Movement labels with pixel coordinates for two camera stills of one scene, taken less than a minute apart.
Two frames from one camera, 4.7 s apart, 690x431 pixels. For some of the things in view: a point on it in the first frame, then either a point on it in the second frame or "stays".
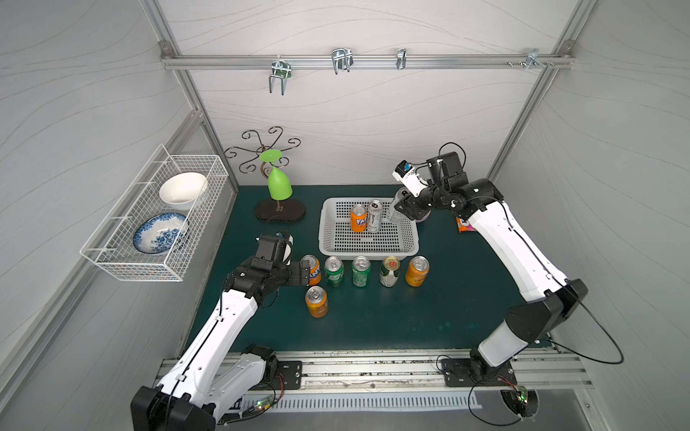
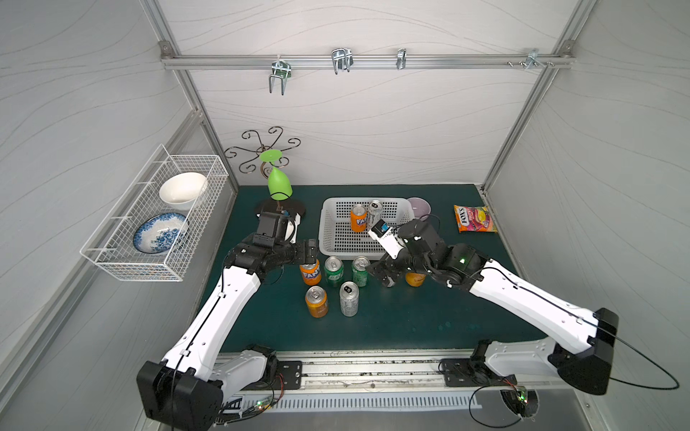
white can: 395,214 to 349,298
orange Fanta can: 314,268 stays
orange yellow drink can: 418,270 stays
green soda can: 334,271 stays
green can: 360,268 stays
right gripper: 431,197 to 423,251
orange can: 316,299 stays
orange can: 358,218 stays
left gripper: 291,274 to 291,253
